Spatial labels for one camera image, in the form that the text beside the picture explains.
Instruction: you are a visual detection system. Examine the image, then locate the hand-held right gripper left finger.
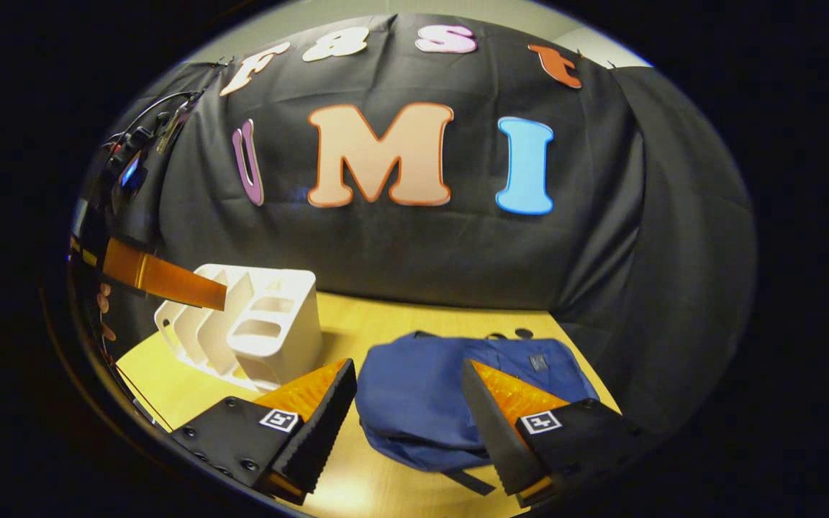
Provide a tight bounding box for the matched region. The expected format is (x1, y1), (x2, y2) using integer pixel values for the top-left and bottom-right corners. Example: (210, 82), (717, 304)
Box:
(168, 357), (359, 507)

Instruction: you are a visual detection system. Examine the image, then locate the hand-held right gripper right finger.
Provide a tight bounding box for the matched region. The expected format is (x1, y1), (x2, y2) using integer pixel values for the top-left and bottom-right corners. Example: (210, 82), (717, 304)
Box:
(461, 358), (647, 509)

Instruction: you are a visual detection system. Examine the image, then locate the blue schoolbag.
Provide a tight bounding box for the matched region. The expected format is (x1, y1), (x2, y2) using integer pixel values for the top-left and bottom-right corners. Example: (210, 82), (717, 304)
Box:
(354, 330), (601, 496)

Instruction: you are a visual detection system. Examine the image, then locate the white bookshelf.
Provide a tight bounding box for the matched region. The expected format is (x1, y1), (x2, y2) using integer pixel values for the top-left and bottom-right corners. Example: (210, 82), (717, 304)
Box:
(153, 263), (324, 394)

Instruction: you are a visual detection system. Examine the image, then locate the black backdrop cloth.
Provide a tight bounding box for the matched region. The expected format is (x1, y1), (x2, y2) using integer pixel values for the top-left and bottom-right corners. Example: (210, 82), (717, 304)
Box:
(94, 12), (758, 441)

